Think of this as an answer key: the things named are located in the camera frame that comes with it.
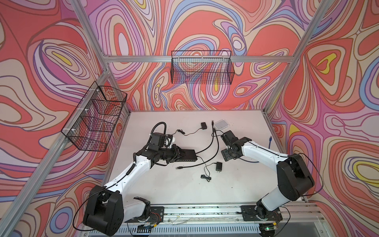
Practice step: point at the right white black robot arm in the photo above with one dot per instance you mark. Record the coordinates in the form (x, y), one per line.
(293, 176)

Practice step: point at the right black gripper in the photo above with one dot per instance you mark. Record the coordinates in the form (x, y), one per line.
(226, 155)

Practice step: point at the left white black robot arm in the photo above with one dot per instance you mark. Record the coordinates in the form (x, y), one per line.
(109, 206)

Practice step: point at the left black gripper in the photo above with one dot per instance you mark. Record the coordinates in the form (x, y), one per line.
(175, 154)

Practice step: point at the back wire mesh basket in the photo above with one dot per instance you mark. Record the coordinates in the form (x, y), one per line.
(204, 67)

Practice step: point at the small white network switch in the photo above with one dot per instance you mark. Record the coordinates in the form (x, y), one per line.
(221, 125)

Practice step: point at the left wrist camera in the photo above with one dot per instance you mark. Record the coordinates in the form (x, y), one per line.
(161, 140)

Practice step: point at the black network switch box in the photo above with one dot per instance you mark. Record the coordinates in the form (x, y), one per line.
(187, 155)

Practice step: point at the left wire mesh basket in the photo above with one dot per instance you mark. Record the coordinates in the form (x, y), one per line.
(91, 126)

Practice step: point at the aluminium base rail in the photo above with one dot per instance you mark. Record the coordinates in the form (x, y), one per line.
(295, 219)

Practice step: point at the black power adapter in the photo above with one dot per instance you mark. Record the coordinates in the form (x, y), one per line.
(203, 126)
(207, 174)

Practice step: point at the wire mesh basket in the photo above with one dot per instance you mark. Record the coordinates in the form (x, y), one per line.
(91, 126)
(204, 67)

